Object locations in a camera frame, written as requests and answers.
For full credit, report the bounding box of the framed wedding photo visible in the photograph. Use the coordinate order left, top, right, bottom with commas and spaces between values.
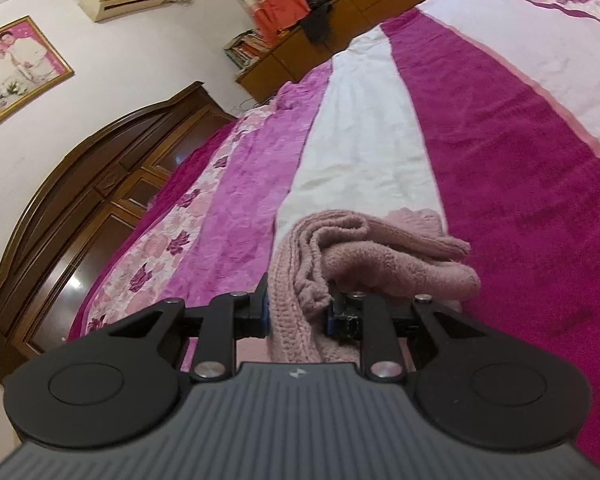
0, 15, 74, 124

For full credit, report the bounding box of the row of books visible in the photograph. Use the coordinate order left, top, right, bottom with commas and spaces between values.
223, 29, 270, 70

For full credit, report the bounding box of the purple floral bedspread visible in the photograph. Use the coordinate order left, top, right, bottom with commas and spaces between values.
69, 0, 600, 464

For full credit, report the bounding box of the long wooden cabinet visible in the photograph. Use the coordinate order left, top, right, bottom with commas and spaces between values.
236, 0, 424, 103

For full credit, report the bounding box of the dark wooden headboard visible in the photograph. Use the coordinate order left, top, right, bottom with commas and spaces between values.
0, 81, 234, 382

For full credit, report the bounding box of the black garment on cabinet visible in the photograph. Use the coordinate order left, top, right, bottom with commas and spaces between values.
298, 0, 332, 46

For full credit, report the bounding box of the pink knitted cardigan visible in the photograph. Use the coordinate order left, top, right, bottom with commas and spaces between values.
268, 208, 480, 363

